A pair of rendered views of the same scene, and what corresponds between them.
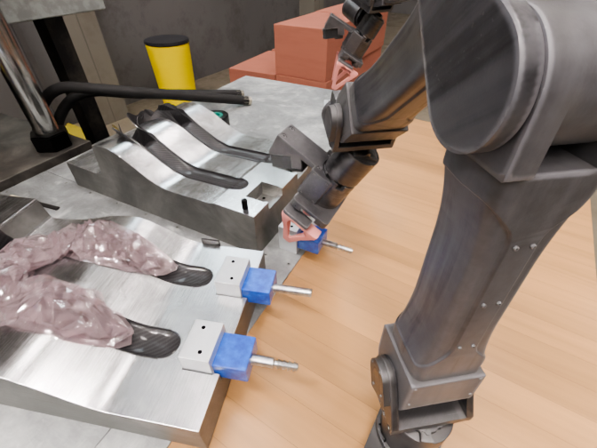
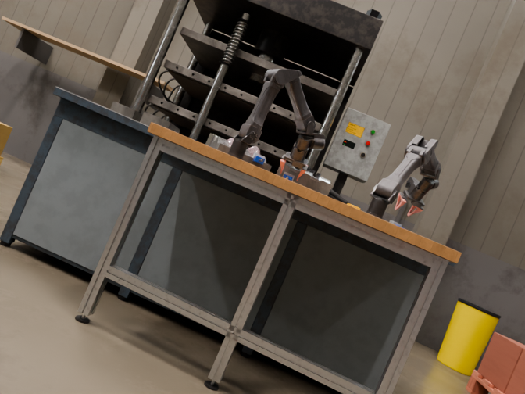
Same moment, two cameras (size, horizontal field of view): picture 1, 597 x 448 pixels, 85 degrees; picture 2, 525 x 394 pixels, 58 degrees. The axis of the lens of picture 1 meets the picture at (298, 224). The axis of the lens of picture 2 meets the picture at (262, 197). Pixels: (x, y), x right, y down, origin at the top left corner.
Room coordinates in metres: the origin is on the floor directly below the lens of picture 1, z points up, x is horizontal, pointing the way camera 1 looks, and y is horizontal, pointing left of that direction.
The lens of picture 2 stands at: (-0.47, -1.98, 0.69)
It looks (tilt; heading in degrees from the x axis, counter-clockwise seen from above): 0 degrees down; 67
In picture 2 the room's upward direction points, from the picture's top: 23 degrees clockwise
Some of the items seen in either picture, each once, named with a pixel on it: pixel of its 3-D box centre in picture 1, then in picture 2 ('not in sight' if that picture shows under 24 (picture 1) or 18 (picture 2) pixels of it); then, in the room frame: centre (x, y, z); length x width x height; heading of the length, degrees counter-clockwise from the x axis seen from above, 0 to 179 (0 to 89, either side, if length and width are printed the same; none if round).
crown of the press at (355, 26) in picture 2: not in sight; (273, 43); (0.52, 1.29, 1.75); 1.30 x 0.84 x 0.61; 153
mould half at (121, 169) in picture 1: (192, 159); (303, 181); (0.64, 0.24, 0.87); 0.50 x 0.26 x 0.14; 63
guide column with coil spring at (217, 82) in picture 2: not in sight; (206, 107); (0.21, 1.07, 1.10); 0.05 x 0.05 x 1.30
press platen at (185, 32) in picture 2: not in sight; (261, 76); (0.55, 1.34, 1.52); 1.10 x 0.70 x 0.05; 153
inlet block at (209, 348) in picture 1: (243, 357); not in sight; (0.19, 0.06, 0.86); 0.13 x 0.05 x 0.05; 80
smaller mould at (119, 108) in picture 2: not in sight; (127, 114); (-0.24, 0.70, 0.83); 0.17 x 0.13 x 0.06; 63
